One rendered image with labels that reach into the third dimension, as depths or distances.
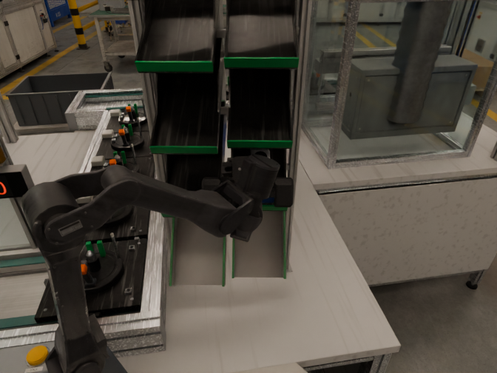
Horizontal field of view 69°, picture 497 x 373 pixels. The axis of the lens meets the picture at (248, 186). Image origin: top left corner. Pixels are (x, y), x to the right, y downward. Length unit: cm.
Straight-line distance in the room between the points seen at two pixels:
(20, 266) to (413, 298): 195
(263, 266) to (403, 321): 140
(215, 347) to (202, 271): 19
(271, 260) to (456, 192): 117
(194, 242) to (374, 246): 115
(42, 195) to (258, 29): 49
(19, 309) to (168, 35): 78
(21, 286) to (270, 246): 69
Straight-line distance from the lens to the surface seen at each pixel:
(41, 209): 46
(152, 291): 100
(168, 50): 71
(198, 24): 76
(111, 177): 49
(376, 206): 173
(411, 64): 160
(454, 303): 245
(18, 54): 685
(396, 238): 193
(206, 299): 108
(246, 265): 95
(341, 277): 116
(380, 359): 112
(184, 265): 94
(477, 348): 231
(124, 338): 96
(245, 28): 76
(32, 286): 118
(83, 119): 212
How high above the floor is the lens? 170
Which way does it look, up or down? 34 degrees down
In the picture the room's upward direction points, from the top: straight up
